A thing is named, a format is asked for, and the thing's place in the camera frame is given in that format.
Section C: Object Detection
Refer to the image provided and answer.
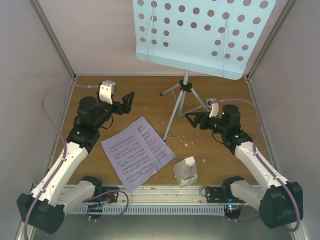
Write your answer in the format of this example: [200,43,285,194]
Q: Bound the grey slotted cable duct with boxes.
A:
[63,204,226,215]

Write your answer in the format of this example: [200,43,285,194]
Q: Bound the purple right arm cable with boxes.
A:
[217,97,301,232]

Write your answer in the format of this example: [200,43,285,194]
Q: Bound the light blue music stand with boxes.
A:
[131,0,278,141]

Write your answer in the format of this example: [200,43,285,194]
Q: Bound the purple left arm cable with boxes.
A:
[23,82,101,240]

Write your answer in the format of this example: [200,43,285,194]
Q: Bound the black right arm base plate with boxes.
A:
[204,186,243,204]

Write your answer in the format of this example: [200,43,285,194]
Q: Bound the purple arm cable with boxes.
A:
[217,97,301,232]
[23,82,101,240]

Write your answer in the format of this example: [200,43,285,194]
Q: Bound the aluminium frame post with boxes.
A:
[29,0,77,81]
[245,0,301,81]

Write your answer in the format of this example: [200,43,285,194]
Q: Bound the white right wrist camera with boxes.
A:
[207,98,219,118]

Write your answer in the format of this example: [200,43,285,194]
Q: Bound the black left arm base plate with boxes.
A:
[84,186,119,204]

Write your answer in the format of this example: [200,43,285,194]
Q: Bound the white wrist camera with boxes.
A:
[97,80,117,105]
[207,98,219,118]

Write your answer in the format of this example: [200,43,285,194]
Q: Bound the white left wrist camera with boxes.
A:
[97,80,117,105]

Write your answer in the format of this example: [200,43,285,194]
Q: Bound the sheet music papers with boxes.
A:
[101,116,176,192]

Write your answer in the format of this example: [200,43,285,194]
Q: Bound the aluminium frame post right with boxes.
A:
[245,0,301,81]

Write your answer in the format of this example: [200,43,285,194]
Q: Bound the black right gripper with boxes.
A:
[185,112,227,135]

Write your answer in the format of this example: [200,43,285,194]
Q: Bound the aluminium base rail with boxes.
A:
[29,183,261,206]

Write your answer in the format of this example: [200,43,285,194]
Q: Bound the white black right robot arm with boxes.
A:
[185,104,303,231]

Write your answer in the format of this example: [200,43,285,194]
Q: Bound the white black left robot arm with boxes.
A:
[16,91,135,235]

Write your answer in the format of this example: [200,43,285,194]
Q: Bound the aluminium frame post left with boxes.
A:
[29,0,77,81]

